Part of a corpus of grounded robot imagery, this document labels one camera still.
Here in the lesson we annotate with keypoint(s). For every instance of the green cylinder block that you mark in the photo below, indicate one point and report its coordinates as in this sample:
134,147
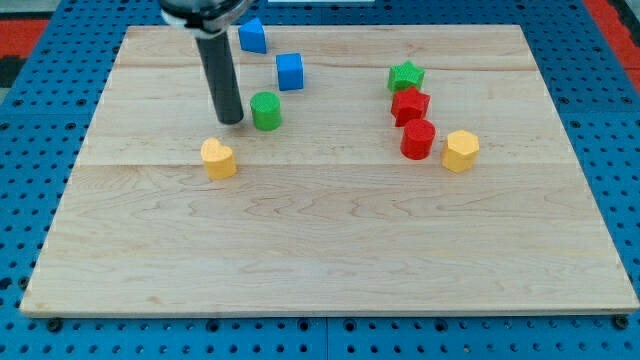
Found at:
266,111

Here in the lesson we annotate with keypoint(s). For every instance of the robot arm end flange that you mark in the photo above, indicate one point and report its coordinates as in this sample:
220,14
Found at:
208,17

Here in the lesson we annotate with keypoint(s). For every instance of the light wooden board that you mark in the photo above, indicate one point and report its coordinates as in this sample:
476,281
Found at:
325,216

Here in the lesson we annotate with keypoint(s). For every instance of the yellow heart block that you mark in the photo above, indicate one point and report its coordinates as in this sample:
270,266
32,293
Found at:
218,159

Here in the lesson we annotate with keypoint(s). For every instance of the red cylinder block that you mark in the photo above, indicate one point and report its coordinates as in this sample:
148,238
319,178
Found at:
417,139

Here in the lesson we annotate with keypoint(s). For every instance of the red star block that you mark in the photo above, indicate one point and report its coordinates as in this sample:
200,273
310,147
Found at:
409,104

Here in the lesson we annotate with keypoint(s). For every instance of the blue cube block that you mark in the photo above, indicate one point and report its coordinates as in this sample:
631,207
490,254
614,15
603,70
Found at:
290,71

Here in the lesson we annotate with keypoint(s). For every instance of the green star block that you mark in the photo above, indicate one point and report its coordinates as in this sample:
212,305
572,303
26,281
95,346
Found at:
403,76

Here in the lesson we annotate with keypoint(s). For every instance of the yellow hexagon block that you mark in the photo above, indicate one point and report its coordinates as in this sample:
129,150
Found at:
460,151

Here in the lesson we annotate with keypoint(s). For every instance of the blue triangular block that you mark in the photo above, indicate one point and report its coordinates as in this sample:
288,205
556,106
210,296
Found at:
252,37

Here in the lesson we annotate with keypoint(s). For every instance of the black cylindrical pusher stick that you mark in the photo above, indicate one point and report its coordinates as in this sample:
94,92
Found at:
217,61

